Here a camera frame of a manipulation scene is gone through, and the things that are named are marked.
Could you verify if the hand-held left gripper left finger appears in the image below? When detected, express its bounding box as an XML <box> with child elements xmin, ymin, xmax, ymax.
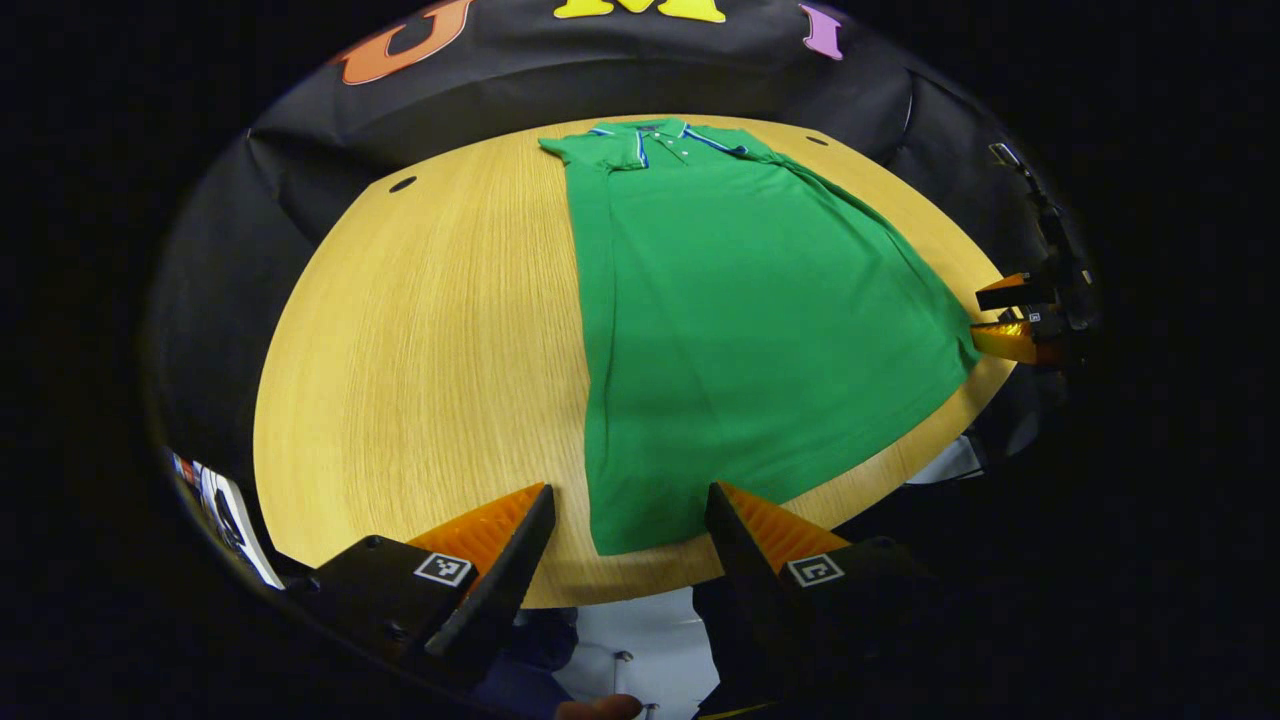
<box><xmin>285</xmin><ymin>483</ymin><xmax>558</xmax><ymax>691</ymax></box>

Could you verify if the green T-shirt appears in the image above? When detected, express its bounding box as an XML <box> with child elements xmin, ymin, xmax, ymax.
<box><xmin>538</xmin><ymin>117</ymin><xmax>983</xmax><ymax>557</ymax></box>

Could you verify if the white side table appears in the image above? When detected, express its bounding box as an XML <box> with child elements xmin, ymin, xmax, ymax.
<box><xmin>170</xmin><ymin>450</ymin><xmax>288</xmax><ymax>591</ymax></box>

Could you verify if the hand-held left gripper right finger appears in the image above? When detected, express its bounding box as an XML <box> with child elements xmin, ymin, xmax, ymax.
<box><xmin>705</xmin><ymin>482</ymin><xmax>961</xmax><ymax>701</ymax></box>

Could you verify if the person's dark blue clothing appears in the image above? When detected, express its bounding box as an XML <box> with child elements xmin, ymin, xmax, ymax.
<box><xmin>470</xmin><ymin>608</ymin><xmax>583</xmax><ymax>720</ymax></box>

